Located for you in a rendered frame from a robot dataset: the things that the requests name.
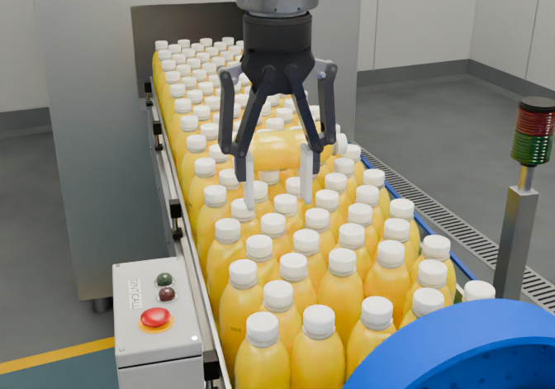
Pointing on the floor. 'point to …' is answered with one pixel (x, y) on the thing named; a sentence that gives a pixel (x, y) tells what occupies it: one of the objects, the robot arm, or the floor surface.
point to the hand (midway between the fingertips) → (277, 181)
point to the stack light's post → (514, 243)
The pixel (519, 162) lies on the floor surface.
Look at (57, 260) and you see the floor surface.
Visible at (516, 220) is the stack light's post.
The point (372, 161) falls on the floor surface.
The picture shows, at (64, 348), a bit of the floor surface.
